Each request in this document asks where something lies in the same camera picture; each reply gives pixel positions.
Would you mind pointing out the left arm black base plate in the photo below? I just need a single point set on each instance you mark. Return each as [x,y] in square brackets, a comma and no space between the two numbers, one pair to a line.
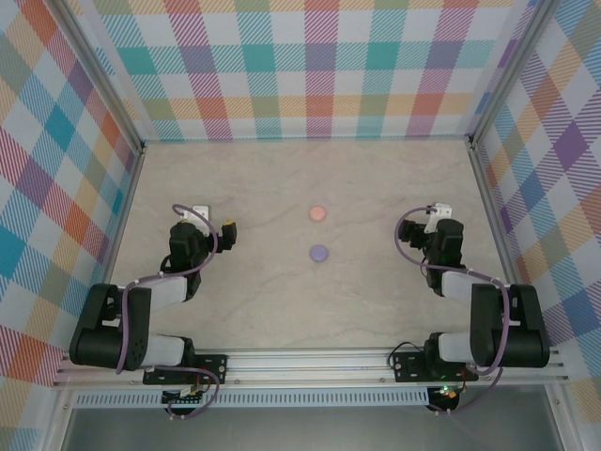
[213,368]

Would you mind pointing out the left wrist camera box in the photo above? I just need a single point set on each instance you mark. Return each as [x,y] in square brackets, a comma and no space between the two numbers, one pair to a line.
[199,211]

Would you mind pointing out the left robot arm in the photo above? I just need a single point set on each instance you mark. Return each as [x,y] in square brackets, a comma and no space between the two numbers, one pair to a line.
[94,338]

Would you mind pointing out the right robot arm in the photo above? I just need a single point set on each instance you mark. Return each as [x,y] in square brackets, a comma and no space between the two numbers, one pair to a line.
[530,338]

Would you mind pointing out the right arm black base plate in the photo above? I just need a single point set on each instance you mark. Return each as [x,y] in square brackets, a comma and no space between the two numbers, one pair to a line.
[408,366]

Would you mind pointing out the pink round charging case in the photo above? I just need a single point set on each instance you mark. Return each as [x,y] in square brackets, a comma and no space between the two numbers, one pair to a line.
[318,213]

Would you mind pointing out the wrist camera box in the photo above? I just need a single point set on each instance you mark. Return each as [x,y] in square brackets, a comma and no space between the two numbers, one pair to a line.
[199,211]
[441,207]

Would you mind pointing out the aluminium side rail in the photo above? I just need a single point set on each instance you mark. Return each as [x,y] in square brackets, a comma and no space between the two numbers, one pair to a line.
[491,211]
[126,206]

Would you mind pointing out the aluminium frame post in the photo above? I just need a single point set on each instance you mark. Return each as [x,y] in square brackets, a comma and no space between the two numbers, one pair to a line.
[512,75]
[101,77]

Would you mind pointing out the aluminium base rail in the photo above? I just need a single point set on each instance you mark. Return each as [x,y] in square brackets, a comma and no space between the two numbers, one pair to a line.
[305,364]

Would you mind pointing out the purple round charging case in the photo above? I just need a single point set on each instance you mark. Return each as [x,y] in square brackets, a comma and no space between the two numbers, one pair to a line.
[319,253]

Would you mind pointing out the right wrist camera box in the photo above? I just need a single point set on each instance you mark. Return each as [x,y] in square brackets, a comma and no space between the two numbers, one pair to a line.
[441,207]

